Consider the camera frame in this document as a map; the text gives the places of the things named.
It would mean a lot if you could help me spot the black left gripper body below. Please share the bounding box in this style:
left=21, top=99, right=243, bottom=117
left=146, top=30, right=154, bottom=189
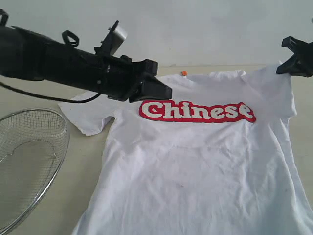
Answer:
left=92, top=55, right=158, bottom=101

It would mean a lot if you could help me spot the white t-shirt red logo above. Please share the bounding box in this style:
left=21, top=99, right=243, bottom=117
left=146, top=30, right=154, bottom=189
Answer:
left=59, top=65, right=313, bottom=235

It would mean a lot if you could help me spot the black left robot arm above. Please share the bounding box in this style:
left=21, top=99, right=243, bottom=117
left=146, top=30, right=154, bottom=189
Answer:
left=0, top=25, right=172, bottom=103

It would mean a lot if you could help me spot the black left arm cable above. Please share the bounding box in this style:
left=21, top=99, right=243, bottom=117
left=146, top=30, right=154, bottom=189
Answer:
left=0, top=8, right=103, bottom=105

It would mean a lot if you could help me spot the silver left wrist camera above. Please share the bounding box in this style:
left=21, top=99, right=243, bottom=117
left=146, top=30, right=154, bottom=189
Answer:
left=94, top=20, right=128, bottom=56

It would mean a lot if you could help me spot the oval wire mesh basket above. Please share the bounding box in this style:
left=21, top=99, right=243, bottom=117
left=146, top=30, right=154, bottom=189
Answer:
left=0, top=108, right=69, bottom=235

